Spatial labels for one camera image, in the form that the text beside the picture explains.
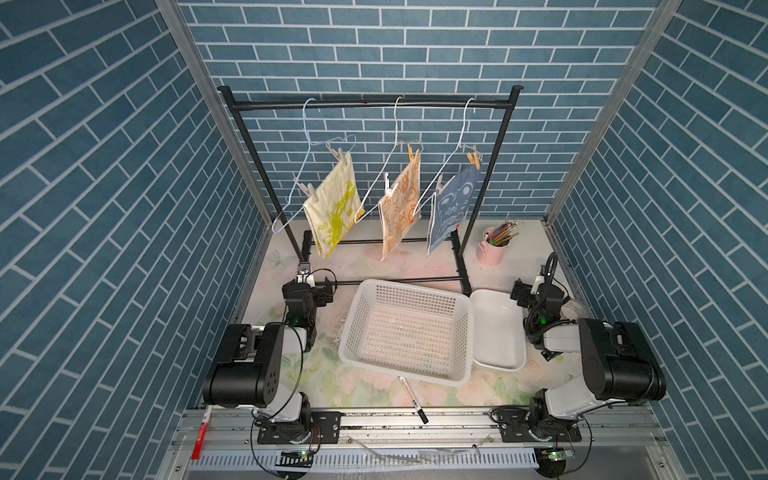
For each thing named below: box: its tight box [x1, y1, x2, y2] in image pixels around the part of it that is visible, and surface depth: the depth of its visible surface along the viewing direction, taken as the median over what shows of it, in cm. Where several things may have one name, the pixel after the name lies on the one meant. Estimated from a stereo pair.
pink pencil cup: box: [476, 220, 520, 266], surface depth 103 cm
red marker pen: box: [191, 405, 213, 460], surface depth 73 cm
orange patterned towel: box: [378, 152, 422, 261], surface depth 87 cm
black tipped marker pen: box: [398, 375, 429, 425], surface depth 78 cm
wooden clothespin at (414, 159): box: [407, 143, 421, 166], surface depth 86 cm
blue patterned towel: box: [428, 165, 481, 256], surface depth 89 cm
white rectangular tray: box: [471, 289, 527, 372], surface depth 90 cm
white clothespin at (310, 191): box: [300, 182, 319, 203], surface depth 73 cm
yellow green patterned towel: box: [303, 153, 365, 260], surface depth 84 cm
